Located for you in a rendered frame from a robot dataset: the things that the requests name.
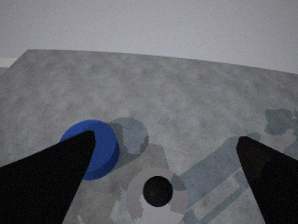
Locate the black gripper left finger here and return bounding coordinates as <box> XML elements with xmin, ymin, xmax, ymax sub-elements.
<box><xmin>0</xmin><ymin>131</ymin><xmax>96</xmax><ymax>224</ymax></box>

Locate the clear glass coffee press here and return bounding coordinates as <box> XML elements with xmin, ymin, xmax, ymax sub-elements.
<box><xmin>126</xmin><ymin>167</ymin><xmax>189</xmax><ymax>224</ymax></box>

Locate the blue cylinder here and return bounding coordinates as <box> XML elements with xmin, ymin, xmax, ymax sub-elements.
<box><xmin>59</xmin><ymin>120</ymin><xmax>120</xmax><ymax>181</ymax></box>

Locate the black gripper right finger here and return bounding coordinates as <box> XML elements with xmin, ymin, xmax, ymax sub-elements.
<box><xmin>237</xmin><ymin>136</ymin><xmax>298</xmax><ymax>224</ymax></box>

